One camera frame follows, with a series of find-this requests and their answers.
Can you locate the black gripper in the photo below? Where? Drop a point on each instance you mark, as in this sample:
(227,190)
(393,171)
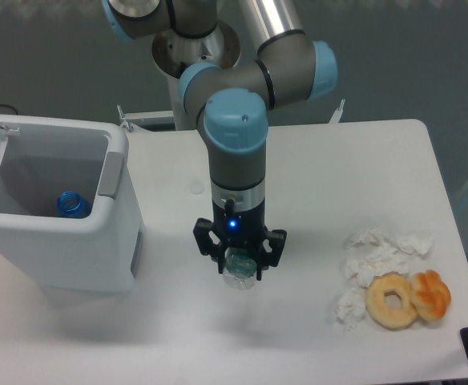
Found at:
(241,230)

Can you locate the clear green-label plastic bottle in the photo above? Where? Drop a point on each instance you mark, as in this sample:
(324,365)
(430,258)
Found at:
(240,270)

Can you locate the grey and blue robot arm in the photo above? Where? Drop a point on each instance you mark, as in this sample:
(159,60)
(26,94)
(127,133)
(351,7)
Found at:
(228,103)

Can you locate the white bottle cap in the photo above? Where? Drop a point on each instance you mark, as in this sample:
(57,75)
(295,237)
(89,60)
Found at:
(196,187)

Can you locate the blue plastic bottle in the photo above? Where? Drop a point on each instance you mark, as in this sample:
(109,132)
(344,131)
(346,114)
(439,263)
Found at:
(71,204)

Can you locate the large crumpled white tissue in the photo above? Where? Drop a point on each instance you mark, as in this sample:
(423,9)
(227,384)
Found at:
(374,252)

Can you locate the small crumpled white tissue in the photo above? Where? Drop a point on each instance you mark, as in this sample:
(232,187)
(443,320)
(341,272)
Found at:
(351,308)

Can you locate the orange twisted bread roll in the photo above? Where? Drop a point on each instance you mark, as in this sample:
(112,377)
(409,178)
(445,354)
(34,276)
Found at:
(430,295)

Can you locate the white trash bin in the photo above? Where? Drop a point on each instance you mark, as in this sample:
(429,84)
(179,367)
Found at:
(40,158)

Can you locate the ring doughnut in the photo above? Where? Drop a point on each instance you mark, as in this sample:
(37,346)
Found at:
(388,301)

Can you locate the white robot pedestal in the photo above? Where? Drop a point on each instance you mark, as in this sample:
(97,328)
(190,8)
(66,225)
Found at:
(174,92)

